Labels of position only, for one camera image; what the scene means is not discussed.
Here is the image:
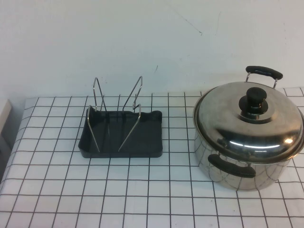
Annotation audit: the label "stainless steel pot lid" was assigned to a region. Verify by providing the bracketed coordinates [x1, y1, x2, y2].
[193, 82, 304, 160]

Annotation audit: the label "stainless steel pot black handles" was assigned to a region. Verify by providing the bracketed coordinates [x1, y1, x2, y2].
[193, 66, 304, 191]

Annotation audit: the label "white black-grid tablecloth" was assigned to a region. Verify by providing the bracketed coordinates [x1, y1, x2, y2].
[0, 87, 304, 228]

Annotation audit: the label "black tray wire lid rack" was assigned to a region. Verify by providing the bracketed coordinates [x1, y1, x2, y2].
[79, 76, 164, 159]

